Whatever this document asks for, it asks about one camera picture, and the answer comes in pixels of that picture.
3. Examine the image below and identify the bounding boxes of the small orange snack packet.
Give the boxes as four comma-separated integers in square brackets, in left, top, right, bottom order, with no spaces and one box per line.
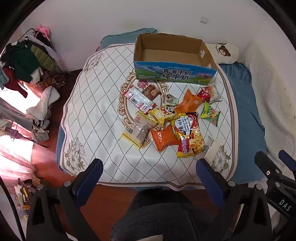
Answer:
[174,89,202,114]

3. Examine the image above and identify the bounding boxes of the white diamond-pattern quilt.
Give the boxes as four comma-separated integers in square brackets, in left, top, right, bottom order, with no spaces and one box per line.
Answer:
[57,43,234,192]

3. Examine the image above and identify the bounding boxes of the yellow instant noodle packet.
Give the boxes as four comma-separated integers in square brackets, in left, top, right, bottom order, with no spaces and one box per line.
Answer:
[171,112,206,158]

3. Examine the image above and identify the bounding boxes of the printed cardboard box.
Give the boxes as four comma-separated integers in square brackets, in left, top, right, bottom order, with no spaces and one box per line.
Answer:
[133,33,218,85]

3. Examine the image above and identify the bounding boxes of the teal pillow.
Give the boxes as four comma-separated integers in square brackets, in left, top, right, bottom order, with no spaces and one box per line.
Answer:
[99,28,158,51]

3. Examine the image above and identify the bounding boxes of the black striped shoes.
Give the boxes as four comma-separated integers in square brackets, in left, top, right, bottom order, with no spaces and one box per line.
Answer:
[31,119,51,142]

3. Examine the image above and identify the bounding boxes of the dark fuzzy clothing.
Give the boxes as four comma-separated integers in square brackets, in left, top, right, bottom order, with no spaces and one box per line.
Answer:
[111,190,232,241]

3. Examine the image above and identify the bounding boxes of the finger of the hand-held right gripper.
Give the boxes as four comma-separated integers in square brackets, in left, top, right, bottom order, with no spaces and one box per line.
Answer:
[254,151,283,187]
[278,149,296,173]

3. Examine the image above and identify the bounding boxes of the small brown snack packet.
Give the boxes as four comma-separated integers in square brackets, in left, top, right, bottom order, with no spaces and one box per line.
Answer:
[143,83,162,100]

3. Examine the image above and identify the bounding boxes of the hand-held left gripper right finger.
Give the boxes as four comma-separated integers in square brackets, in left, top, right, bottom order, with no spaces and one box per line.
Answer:
[196,158,272,241]

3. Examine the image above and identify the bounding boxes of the white cloth heap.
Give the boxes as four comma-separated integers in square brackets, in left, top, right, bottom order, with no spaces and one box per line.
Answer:
[25,86,60,120]

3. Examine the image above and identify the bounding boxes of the large orange snack packet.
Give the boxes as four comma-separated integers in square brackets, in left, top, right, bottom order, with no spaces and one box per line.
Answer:
[150,125,184,153]

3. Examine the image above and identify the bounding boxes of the yellow panda snack packet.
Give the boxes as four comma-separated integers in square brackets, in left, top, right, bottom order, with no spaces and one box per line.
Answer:
[148,105,180,128]

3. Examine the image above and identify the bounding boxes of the pink plush toy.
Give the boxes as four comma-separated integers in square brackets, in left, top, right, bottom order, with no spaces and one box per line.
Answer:
[36,24,51,39]

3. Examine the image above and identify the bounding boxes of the green snack packet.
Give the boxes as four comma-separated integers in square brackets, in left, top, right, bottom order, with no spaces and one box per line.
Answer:
[199,101,221,127]

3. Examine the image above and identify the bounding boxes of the plain white snack packet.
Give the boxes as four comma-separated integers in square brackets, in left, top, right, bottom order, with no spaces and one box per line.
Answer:
[196,136,223,164]

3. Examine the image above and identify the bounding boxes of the white bear-print pillow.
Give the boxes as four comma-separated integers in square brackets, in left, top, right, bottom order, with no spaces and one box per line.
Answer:
[205,42,240,65]

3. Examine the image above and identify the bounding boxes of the red and white snack packet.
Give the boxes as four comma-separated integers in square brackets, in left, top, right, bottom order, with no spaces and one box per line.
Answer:
[196,85,223,103]

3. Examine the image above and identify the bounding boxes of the white textured blanket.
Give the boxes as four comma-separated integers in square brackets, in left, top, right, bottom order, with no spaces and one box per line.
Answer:
[240,42,296,179]

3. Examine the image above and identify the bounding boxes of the clear yellow-edged snack packet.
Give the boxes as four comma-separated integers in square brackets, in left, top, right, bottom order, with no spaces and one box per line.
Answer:
[121,111,158,150]

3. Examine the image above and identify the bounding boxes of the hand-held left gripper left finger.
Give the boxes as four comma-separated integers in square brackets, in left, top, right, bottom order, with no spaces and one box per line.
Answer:
[26,158,104,241]

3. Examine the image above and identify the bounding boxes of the yellow packaging clutter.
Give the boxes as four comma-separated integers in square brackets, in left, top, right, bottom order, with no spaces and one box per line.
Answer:
[14,176,48,212]

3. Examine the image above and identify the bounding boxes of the red and white long packet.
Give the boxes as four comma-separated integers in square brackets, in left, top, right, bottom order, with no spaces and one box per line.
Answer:
[123,85,156,114]

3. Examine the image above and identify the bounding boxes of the black cable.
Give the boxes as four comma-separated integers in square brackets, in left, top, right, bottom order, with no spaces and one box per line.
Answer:
[0,176,26,241]

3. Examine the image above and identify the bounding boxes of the small white face-print packet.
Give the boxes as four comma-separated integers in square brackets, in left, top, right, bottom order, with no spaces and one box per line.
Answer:
[161,93,179,106]

